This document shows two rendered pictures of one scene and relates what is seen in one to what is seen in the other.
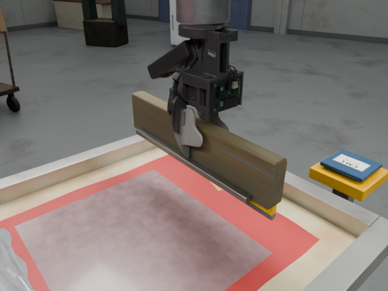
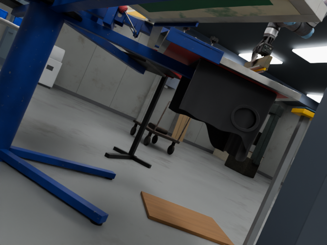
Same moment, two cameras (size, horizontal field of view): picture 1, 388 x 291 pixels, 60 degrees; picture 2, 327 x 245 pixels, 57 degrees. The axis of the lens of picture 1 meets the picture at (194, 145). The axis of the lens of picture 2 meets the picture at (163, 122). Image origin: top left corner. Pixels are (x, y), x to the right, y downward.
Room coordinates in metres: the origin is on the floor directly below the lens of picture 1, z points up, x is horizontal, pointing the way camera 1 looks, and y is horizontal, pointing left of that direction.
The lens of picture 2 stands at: (-1.27, -0.70, 0.58)
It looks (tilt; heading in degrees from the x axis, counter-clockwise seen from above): 1 degrees down; 33
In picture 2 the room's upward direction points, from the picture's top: 24 degrees clockwise
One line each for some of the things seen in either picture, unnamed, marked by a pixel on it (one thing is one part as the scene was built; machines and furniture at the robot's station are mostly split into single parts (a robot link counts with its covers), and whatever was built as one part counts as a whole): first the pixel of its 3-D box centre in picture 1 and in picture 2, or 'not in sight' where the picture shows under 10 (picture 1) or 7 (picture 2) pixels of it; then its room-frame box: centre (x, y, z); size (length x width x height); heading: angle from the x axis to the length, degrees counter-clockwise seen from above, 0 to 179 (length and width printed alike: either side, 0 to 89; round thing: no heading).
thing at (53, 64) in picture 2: not in sight; (49, 65); (3.93, 6.94, 0.59); 0.69 x 0.54 x 1.18; 55
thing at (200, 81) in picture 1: (206, 68); (265, 45); (0.49, -0.02, 1.23); 0.09 x 0.08 x 0.12; 40
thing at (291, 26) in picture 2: not in sight; (288, 20); (0.45, -0.10, 1.39); 0.11 x 0.11 x 0.08; 50
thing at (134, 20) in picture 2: not in sight; (138, 25); (0.03, 0.57, 1.02); 0.17 x 0.06 x 0.05; 130
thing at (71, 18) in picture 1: (88, 14); (236, 155); (9.58, 2.82, 0.35); 2.03 x 0.65 x 0.69; 54
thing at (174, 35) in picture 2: not in sight; (194, 46); (0.02, 0.15, 0.98); 0.30 x 0.05 x 0.07; 130
